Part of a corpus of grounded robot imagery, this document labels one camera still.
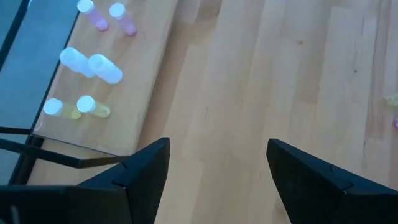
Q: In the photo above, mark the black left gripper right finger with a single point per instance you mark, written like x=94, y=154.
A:
x=304, y=179

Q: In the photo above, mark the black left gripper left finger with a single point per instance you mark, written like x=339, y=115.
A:
x=146, y=174

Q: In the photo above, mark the pink medicine bottle white cap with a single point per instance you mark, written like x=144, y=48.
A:
x=124, y=20
x=93, y=15

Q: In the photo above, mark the yellow medicine bottle white cap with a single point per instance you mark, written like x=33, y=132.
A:
x=62, y=109
x=93, y=107

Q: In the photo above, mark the clear white medicine bottle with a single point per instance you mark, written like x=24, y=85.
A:
x=73, y=59
x=105, y=70

